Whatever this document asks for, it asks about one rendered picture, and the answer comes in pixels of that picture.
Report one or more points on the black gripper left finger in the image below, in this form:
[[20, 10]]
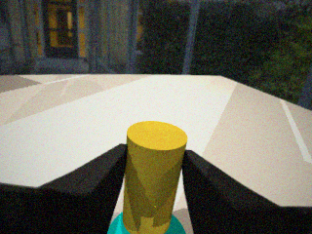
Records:
[[79, 202]]

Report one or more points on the yellow tall cylinder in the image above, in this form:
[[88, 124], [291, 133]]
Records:
[[154, 160]]

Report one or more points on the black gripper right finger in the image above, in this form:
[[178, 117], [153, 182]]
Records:
[[219, 204]]

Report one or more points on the cyan circle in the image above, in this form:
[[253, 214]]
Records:
[[117, 226]]

